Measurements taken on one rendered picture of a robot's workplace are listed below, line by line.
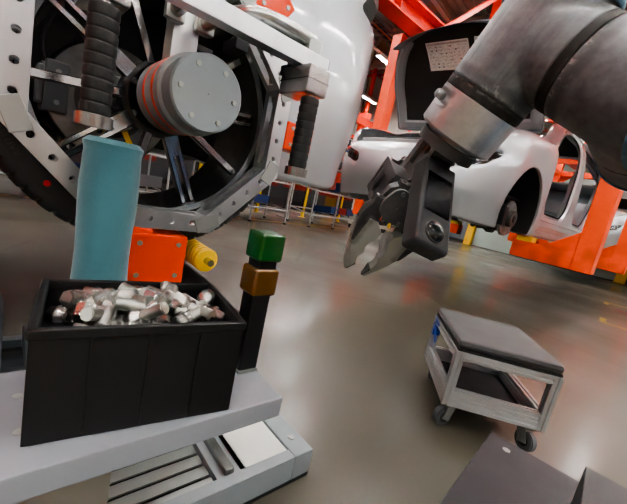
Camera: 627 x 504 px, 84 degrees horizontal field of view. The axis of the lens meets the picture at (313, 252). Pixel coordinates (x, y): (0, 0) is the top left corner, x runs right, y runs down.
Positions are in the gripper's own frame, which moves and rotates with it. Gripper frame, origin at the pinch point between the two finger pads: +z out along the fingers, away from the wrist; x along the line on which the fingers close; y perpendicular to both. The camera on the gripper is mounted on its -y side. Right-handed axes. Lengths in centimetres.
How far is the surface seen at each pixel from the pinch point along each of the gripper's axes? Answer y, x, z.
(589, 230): 219, -272, 13
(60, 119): 60, 69, 35
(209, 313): -10.2, 17.0, 7.7
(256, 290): -3.6, 11.9, 7.9
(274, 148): 46.8, 14.4, 8.6
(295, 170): 23.6, 10.8, 1.4
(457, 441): 18, -82, 61
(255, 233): 1.1, 15.1, 2.5
